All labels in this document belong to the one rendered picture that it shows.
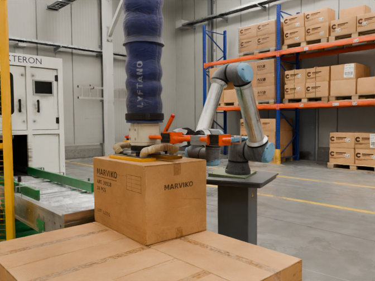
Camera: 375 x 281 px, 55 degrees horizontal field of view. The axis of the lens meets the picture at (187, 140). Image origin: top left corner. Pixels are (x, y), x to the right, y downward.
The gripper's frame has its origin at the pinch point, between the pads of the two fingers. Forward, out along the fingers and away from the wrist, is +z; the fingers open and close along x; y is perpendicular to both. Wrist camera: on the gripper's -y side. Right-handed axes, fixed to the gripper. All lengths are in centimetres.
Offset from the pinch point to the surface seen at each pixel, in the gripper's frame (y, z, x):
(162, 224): -2.4, 11.0, -44.1
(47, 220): 89, 34, -56
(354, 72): 206, -709, 128
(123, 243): 9, 27, -53
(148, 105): 17.9, 4.2, 17.8
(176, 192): -2.9, 2.1, -28.6
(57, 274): -3, 65, -54
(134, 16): 22, 11, 66
